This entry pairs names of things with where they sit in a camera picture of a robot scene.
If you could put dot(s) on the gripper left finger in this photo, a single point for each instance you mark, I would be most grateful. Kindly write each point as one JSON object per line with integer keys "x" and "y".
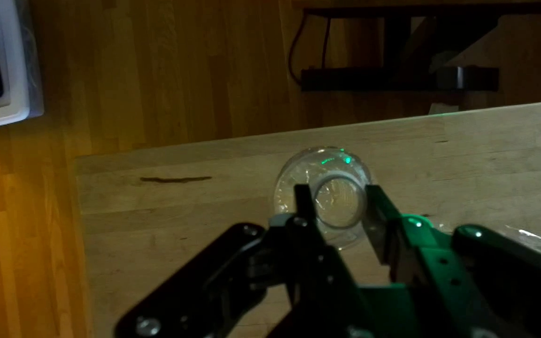
{"x": 233, "y": 267}

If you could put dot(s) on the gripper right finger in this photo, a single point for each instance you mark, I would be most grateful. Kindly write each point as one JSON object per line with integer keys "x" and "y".
{"x": 444, "y": 263}

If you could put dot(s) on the white plastic bin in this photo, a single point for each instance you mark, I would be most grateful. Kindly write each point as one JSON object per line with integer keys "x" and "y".
{"x": 14, "y": 61}

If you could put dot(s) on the clear plastic wrapper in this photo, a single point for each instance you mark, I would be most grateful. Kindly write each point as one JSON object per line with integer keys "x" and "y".
{"x": 531, "y": 237}

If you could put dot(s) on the black metal table frame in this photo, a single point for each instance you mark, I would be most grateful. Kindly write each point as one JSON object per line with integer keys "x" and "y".
{"x": 397, "y": 77}

